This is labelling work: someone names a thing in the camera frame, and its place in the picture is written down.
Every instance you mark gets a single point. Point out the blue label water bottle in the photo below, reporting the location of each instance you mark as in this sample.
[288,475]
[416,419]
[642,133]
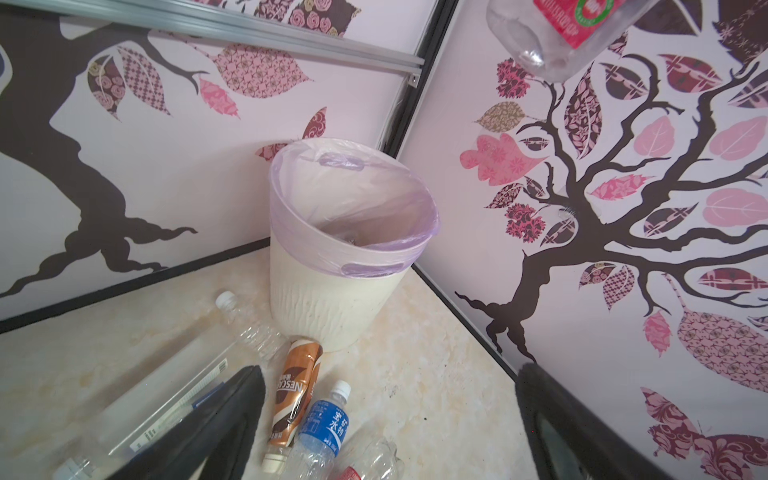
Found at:
[320,437]

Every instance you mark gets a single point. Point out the tall clear blue cap bottle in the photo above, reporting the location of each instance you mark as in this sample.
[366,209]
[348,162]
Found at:
[555,39]

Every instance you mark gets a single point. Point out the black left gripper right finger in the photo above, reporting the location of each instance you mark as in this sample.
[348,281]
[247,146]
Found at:
[567,440]

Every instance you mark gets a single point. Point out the crushed orange coffee bottle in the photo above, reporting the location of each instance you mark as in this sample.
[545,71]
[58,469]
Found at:
[293,396]

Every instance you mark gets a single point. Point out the red label cola bottle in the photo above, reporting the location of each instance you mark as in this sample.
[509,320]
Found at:
[375,459]

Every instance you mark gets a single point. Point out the black corner frame post right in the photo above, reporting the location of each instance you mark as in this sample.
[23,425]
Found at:
[404,108]

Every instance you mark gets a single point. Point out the aluminium rail on back wall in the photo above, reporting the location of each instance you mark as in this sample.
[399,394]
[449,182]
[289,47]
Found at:
[224,25]

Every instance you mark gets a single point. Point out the white bin with purple liner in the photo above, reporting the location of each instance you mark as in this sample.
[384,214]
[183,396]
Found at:
[346,223]

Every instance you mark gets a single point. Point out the flat clear white cap bottle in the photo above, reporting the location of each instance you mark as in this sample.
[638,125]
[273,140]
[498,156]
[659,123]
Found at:
[126,429]

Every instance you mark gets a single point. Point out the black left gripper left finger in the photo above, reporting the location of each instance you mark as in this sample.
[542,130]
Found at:
[215,439]

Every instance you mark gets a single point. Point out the clear bottle with white cap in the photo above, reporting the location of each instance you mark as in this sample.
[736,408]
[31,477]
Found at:
[260,335]

